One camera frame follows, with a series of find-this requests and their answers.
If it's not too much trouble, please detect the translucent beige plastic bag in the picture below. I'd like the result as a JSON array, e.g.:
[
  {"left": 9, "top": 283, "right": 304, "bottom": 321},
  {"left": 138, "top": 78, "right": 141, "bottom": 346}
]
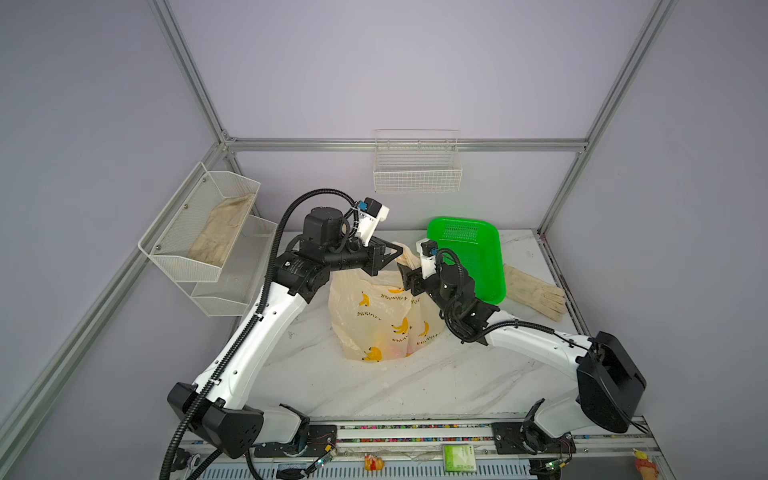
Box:
[{"left": 328, "top": 269, "right": 446, "bottom": 363}]

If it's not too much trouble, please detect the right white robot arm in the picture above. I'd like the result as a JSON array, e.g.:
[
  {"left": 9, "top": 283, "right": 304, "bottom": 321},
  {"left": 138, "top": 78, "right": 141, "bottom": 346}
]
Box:
[{"left": 398, "top": 263, "right": 647, "bottom": 454}]

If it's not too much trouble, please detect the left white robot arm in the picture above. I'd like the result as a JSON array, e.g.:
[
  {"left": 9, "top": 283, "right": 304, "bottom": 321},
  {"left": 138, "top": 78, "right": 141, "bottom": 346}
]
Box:
[{"left": 164, "top": 198, "right": 403, "bottom": 464}]

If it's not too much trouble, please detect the green plastic basket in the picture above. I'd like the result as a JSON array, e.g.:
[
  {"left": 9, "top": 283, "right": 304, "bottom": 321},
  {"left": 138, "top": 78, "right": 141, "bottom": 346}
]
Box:
[{"left": 427, "top": 217, "right": 506, "bottom": 305}]

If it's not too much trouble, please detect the white lower mesh shelf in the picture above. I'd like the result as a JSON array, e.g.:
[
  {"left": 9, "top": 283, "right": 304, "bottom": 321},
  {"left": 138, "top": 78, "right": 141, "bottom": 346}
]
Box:
[{"left": 191, "top": 215, "right": 277, "bottom": 317}]

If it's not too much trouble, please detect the white mesh shelf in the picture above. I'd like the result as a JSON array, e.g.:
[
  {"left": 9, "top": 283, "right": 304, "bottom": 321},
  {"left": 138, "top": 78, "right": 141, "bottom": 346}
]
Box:
[
  {"left": 191, "top": 215, "right": 277, "bottom": 317},
  {"left": 138, "top": 164, "right": 261, "bottom": 283}
]

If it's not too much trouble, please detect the beige glove in shelf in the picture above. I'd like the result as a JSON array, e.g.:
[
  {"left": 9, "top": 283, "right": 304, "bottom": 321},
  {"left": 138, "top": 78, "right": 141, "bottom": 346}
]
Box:
[{"left": 188, "top": 194, "right": 256, "bottom": 267}]

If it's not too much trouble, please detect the white upper mesh shelf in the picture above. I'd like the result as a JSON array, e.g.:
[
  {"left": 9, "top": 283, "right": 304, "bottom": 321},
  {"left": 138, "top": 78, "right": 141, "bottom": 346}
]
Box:
[{"left": 138, "top": 164, "right": 261, "bottom": 283}]

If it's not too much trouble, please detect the small orange toy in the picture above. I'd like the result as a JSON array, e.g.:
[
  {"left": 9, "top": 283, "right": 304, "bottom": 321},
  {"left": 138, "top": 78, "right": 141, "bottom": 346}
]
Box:
[{"left": 363, "top": 454, "right": 385, "bottom": 472}]

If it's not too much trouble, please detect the yellow red toy figure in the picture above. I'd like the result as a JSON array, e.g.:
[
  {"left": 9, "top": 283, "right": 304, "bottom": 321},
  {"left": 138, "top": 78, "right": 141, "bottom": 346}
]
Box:
[{"left": 633, "top": 449, "right": 659, "bottom": 480}]

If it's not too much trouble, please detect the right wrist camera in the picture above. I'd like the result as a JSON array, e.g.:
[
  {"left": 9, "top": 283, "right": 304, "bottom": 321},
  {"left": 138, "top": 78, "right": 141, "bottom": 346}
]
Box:
[{"left": 417, "top": 238, "right": 438, "bottom": 280}]

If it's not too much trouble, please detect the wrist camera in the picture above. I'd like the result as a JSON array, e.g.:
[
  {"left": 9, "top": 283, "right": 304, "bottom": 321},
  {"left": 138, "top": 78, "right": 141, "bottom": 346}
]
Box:
[
  {"left": 417, "top": 238, "right": 438, "bottom": 280},
  {"left": 355, "top": 197, "right": 390, "bottom": 247}
]

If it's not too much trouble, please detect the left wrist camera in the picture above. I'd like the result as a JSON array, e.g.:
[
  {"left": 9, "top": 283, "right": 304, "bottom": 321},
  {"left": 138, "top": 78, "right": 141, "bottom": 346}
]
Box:
[{"left": 355, "top": 197, "right": 390, "bottom": 247}]

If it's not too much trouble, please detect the white wire wall basket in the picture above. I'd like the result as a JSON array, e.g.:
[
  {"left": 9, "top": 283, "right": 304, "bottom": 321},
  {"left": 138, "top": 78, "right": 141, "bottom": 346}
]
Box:
[{"left": 373, "top": 129, "right": 463, "bottom": 194}]

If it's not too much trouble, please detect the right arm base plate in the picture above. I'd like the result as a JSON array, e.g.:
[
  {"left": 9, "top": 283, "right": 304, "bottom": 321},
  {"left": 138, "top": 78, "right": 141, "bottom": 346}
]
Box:
[{"left": 491, "top": 421, "right": 575, "bottom": 455}]

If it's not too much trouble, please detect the green box on rail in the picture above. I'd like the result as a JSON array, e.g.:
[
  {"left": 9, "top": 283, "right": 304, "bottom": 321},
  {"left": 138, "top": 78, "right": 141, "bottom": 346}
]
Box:
[{"left": 443, "top": 444, "right": 477, "bottom": 473}]

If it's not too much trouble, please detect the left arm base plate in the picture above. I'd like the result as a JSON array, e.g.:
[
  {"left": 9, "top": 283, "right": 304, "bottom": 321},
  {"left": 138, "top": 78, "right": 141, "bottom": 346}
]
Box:
[{"left": 252, "top": 423, "right": 338, "bottom": 458}]

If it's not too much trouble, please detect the black corrugated cable left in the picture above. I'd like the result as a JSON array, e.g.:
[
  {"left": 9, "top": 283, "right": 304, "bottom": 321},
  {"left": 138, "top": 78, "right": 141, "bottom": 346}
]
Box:
[{"left": 158, "top": 188, "right": 358, "bottom": 480}]

